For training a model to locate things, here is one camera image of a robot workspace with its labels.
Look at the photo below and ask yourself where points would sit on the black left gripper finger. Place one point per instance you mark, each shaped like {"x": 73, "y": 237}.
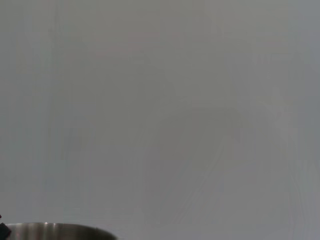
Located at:
{"x": 3, "y": 228}

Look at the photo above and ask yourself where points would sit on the stainless steel mixing bowl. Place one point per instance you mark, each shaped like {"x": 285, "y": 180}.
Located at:
{"x": 62, "y": 232}

